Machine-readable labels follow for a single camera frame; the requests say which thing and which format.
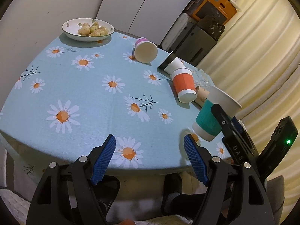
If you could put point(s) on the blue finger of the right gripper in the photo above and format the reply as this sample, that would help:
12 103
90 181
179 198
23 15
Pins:
241 148
238 126

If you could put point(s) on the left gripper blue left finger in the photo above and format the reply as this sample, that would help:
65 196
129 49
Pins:
100 158

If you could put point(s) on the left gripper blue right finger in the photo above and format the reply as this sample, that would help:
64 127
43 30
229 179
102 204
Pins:
193 152

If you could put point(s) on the green banded paper cup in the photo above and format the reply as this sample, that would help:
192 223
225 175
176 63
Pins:
205 125

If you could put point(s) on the brown kraft paper cup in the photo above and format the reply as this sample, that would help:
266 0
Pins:
201 95

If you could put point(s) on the orange banded paper cup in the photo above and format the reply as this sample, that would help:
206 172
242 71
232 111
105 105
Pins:
183 81

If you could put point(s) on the black banded paper cup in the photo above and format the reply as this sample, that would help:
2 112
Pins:
171 63

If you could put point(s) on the pink banded paper cup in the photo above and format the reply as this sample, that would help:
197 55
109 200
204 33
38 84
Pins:
145 51

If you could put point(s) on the cream curtain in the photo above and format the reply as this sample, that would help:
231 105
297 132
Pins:
256 61

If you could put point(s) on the daisy print blue tablecloth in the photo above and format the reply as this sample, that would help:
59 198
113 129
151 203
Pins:
74 94

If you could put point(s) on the dark grey suitcase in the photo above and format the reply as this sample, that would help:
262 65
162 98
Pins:
194 45

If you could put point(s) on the dark handbag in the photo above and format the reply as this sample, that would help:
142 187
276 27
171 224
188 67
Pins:
211 27

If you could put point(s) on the white appliance beside suitcase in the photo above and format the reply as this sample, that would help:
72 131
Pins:
179 25

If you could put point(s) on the orange Philips cardboard box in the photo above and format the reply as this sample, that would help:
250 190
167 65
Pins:
221 10

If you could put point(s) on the floral bowl with food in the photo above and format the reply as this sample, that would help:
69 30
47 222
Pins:
87 29

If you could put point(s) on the white wardrobe cabinet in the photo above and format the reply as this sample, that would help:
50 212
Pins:
151 19

